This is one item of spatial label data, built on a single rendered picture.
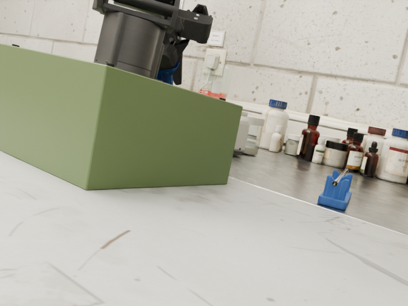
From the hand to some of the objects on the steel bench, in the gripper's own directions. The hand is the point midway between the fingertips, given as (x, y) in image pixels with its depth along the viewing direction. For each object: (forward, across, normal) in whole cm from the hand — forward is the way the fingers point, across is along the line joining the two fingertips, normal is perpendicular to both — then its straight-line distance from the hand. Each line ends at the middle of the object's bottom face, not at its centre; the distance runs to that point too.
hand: (170, 74), depth 75 cm
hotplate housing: (+17, -5, 0) cm, 17 cm away
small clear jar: (+35, -32, +20) cm, 51 cm away
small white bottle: (+33, -30, +15) cm, 48 cm away
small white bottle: (+34, -23, +25) cm, 48 cm away
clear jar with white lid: (+24, -14, +9) cm, 29 cm away
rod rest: (+13, +21, +23) cm, 34 cm away
